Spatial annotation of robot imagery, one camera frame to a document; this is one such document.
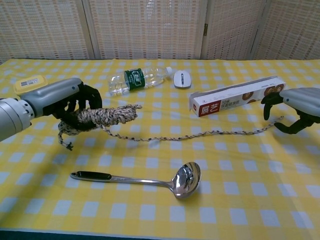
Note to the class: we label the green tub yellow lid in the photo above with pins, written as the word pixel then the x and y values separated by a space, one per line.
pixel 27 85

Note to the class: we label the clear water bottle green label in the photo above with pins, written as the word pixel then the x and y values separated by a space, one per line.
pixel 135 80

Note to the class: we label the woven folding screen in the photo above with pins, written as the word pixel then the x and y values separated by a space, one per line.
pixel 150 25

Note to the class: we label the yellow white checked tablecloth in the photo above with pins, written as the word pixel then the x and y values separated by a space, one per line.
pixel 237 162

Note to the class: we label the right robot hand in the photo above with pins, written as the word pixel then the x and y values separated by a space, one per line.
pixel 305 100

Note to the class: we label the white baking paper box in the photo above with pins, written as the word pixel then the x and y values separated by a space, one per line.
pixel 225 103

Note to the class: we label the white computer mouse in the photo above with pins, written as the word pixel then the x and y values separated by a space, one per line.
pixel 182 79

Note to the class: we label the brass screen hinge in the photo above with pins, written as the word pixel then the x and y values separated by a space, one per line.
pixel 206 28

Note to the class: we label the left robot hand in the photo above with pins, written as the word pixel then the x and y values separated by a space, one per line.
pixel 55 93

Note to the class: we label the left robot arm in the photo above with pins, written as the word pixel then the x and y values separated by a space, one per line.
pixel 12 117

